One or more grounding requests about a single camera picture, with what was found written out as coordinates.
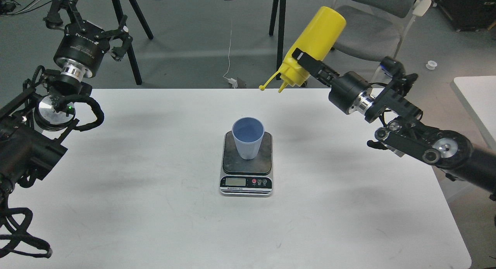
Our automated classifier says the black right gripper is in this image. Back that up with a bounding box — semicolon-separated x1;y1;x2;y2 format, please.
292;48;374;115

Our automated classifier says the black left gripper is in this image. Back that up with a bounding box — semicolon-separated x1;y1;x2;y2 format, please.
43;0;133;79

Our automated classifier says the yellow squeeze bottle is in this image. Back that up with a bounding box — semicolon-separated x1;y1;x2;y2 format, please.
258;6;346;92

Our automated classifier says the blue ribbed plastic cup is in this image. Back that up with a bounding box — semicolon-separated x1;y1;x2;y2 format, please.
232;117;265;160

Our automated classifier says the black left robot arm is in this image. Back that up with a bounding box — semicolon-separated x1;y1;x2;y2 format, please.
0;0;133;258

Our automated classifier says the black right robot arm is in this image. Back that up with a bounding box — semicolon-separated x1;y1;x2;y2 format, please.
291;48;496;200

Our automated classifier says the digital kitchen scale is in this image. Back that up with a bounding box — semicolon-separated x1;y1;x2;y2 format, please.
219;131;274;198

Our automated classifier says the grey office chair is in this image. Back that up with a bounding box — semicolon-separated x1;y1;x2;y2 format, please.
332;0;432;62

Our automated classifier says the small white spool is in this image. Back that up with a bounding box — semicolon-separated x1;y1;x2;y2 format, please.
425;60;438;71

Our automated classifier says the white side table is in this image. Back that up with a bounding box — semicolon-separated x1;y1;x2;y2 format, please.
437;76;496;151

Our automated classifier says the black box on floor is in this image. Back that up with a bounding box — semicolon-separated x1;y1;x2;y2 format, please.
434;0;496;32

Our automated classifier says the white cable with plug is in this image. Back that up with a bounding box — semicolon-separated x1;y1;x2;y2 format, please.
222;17;247;89

